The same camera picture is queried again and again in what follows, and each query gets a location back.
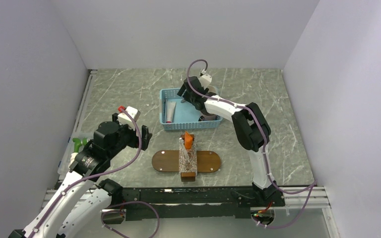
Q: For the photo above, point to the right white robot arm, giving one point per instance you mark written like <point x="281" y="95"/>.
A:
<point x="250" y="127"/>

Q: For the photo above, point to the brown oval wooden tray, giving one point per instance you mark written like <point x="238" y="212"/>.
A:
<point x="168" y="161"/>

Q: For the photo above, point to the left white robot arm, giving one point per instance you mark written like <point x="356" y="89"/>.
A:
<point x="62" y="217"/>

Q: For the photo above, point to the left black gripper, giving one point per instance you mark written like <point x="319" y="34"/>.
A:
<point x="134" y="143"/>

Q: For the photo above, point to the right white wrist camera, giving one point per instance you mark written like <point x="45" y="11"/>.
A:
<point x="205" y="78"/>

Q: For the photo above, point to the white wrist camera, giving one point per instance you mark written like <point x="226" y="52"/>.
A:
<point x="128" y="115"/>
<point x="205" y="78"/>

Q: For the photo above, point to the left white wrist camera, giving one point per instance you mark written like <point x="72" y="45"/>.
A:
<point x="128" y="115"/>

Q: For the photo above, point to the blue plastic basket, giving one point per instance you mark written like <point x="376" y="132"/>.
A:
<point x="186" y="116"/>

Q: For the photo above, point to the green white object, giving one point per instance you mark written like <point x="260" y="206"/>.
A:
<point x="77" y="144"/>

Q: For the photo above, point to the white red toothpaste tube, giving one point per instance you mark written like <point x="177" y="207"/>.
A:
<point x="170" y="111"/>

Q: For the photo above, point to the black base frame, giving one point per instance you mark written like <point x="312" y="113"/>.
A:
<point x="240" y="202"/>

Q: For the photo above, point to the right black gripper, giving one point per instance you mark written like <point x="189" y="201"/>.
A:
<point x="186" y="97"/>

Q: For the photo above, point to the orange toothpaste tube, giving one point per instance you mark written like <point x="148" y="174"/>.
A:
<point x="188" y="140"/>

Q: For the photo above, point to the clear acrylic toothbrush holder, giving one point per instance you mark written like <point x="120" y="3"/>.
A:
<point x="188" y="168"/>

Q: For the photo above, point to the yellow mug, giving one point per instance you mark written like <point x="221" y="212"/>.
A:
<point x="213" y="90"/>

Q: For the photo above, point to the purple mug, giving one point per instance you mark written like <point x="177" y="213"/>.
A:
<point x="207" y="117"/>

